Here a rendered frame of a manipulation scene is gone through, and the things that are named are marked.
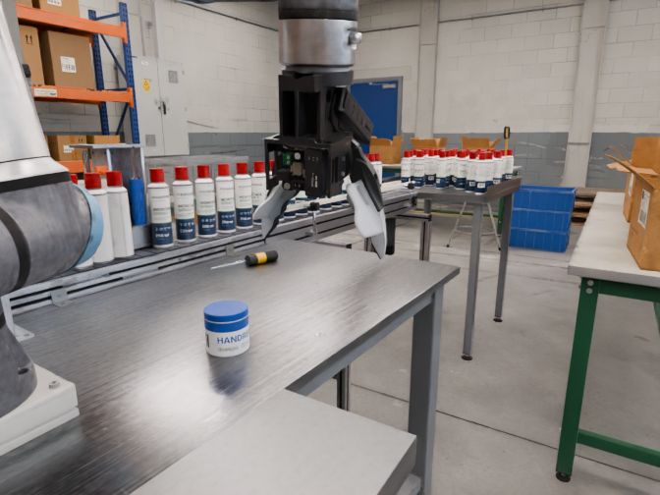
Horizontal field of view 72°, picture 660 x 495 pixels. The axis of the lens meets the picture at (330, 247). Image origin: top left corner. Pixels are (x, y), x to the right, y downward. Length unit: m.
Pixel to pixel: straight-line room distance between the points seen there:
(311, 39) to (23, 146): 0.39
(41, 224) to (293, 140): 0.34
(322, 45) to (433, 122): 7.91
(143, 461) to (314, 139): 0.38
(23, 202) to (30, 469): 0.30
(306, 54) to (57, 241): 0.39
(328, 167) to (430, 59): 8.00
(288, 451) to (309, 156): 0.32
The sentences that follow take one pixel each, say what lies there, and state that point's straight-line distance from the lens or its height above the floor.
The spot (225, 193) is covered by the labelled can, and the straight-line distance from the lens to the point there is 1.37.
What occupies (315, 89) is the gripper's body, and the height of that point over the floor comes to 1.21.
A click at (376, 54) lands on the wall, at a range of 8.89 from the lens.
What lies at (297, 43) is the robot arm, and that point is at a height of 1.25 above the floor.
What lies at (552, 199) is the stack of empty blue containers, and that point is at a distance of 5.13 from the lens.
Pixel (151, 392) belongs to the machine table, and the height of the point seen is 0.83.
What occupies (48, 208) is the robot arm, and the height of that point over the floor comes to 1.08.
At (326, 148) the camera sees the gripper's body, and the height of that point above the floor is 1.15.
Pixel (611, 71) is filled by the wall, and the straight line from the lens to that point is 7.93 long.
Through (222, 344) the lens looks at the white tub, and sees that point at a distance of 0.74.
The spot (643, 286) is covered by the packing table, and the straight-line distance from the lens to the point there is 1.64.
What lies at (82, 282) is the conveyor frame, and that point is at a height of 0.86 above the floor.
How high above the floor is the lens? 1.17
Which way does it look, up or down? 14 degrees down
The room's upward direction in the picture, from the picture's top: straight up
